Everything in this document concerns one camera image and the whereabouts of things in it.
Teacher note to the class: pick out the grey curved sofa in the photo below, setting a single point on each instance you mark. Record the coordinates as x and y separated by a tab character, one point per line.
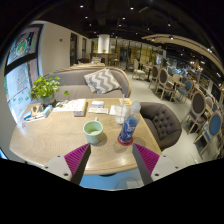
71	80

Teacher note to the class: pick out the blue white small box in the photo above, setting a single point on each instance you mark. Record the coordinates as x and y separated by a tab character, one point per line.
45	112

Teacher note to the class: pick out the green potted plant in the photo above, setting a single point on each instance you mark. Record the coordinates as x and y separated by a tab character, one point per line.
45	87

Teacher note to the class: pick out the group of dining chairs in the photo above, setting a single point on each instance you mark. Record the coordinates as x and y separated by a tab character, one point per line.
198	105

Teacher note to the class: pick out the pale green mug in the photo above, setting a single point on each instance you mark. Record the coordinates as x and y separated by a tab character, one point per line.
93	131

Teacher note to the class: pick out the clear blue-labelled water bottle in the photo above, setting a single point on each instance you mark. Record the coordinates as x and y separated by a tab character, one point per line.
128	128

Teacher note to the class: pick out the small blue white packet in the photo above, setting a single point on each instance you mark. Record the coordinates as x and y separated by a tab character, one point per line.
97	104

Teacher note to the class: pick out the group of ceiling lights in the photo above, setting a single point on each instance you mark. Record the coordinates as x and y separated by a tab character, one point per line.
131	8

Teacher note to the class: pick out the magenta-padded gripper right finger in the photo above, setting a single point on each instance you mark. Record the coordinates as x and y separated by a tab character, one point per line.
157	166

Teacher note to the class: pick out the colourful window poster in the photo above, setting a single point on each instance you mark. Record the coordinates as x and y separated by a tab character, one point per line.
23	45

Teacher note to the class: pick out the grey white chevron cushion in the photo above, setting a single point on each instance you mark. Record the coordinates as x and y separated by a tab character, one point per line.
101	81

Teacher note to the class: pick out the small yellow card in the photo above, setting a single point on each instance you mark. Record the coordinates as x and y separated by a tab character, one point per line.
126	101

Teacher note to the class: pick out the flat round red coaster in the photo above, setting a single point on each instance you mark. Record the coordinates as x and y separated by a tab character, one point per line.
124	143

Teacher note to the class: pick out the white round column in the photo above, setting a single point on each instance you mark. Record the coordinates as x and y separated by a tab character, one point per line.
103	43

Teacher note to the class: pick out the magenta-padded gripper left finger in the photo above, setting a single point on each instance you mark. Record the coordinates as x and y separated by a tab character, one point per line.
68	166

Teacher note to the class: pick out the white paper napkin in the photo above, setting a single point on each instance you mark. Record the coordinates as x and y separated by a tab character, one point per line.
112	110

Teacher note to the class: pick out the dark grey tufted armchair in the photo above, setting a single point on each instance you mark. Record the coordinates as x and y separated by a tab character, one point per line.
163	121

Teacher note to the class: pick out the white printed leaflet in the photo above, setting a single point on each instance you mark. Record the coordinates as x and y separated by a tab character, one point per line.
98	110

